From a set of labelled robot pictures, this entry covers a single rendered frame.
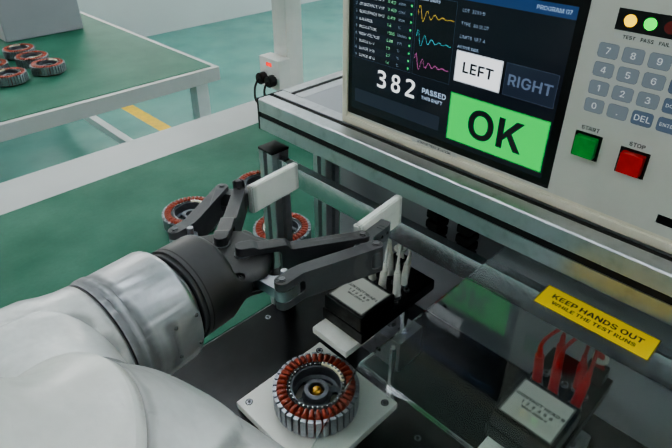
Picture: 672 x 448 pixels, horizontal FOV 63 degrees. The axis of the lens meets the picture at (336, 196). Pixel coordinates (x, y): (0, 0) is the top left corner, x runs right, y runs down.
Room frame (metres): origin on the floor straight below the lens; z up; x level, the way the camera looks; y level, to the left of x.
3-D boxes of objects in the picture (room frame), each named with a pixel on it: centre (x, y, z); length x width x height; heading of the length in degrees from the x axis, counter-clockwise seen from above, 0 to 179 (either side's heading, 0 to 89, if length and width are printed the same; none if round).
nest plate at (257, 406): (0.47, 0.02, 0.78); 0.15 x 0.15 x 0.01; 45
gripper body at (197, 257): (0.34, 0.09, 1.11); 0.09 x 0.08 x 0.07; 143
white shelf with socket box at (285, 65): (1.44, 0.16, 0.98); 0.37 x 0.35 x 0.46; 45
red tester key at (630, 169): (0.39, -0.24, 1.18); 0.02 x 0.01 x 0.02; 45
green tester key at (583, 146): (0.42, -0.21, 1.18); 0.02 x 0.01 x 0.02; 45
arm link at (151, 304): (0.29, 0.14, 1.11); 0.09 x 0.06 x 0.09; 53
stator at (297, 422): (0.47, 0.03, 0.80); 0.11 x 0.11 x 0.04
